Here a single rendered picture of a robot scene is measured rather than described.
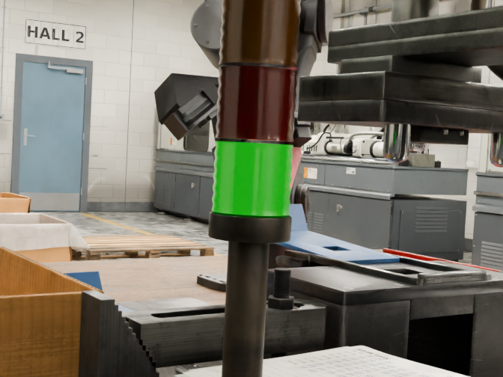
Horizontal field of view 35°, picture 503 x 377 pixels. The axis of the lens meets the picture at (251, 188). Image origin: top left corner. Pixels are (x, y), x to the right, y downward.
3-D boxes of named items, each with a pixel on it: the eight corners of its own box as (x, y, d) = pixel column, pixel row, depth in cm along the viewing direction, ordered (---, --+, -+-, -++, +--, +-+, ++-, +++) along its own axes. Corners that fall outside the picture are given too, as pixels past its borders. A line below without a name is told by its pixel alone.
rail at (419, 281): (313, 281, 71) (314, 253, 71) (421, 311, 60) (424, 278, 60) (308, 282, 71) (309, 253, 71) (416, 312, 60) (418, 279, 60)
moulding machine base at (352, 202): (150, 212, 1217) (153, 148, 1212) (209, 212, 1268) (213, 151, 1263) (385, 270, 743) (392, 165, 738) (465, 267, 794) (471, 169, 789)
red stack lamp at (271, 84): (264, 141, 41) (267, 75, 41) (309, 142, 38) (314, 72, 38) (200, 137, 39) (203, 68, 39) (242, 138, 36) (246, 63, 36)
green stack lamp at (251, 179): (260, 208, 41) (263, 143, 41) (305, 215, 38) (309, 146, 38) (197, 208, 39) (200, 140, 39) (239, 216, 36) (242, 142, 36)
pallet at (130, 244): (165, 247, 818) (166, 234, 817) (213, 262, 733) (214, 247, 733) (50, 250, 753) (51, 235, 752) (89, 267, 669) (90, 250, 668)
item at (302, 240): (297, 231, 85) (300, 203, 85) (399, 262, 72) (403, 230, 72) (242, 233, 81) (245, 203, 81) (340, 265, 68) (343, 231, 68)
